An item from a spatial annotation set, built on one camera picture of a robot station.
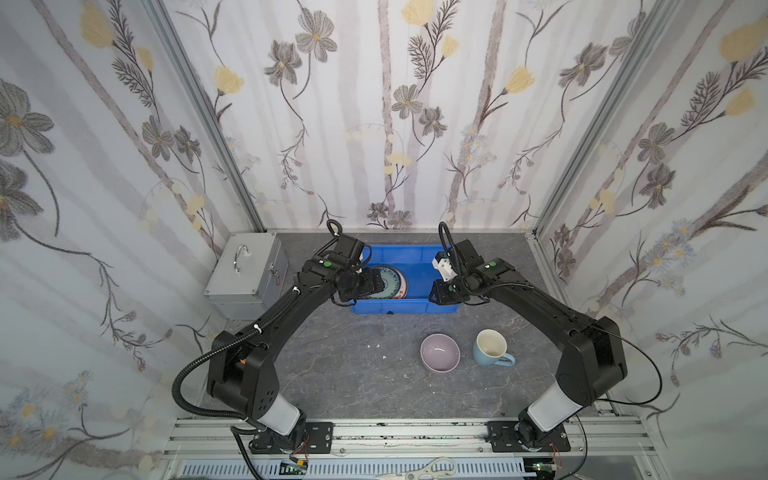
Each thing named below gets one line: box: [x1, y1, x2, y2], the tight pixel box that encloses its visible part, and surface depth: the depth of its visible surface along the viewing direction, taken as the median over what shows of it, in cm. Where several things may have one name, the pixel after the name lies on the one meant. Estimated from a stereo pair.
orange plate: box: [398, 269, 408, 300], surface depth 101 cm
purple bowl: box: [420, 333, 461, 373], surface depth 87 cm
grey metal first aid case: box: [203, 232, 288, 320], surface depth 91 cm
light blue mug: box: [472, 328, 516, 366], surface depth 84 cm
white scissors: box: [375, 457, 458, 480], surface depth 71 cm
